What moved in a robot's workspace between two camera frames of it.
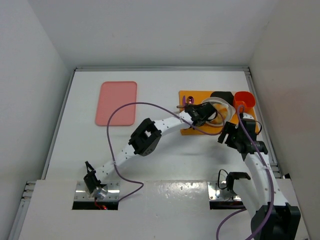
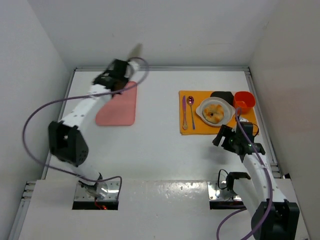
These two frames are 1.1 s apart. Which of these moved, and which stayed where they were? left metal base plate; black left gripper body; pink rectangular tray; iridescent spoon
Moved: black left gripper body
Stayed: iridescent spoon; left metal base plate; pink rectangular tray
